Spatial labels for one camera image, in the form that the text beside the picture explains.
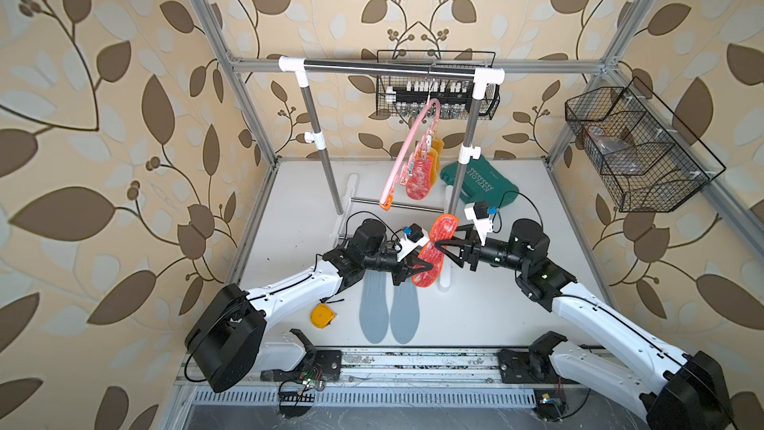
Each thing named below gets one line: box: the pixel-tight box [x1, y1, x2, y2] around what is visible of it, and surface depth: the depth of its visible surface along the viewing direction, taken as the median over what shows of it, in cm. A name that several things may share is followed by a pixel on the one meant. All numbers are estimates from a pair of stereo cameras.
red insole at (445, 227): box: [411, 214, 460, 289], surface depth 72 cm
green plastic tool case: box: [440, 155, 520, 210], surface depth 110 cm
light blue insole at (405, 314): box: [389, 278, 420, 345], surface depth 84 cm
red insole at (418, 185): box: [405, 154, 433, 201], surface depth 88 cm
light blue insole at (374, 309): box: [359, 268, 389, 345], surface depth 85 cm
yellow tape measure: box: [310, 302, 338, 330], surface depth 83 cm
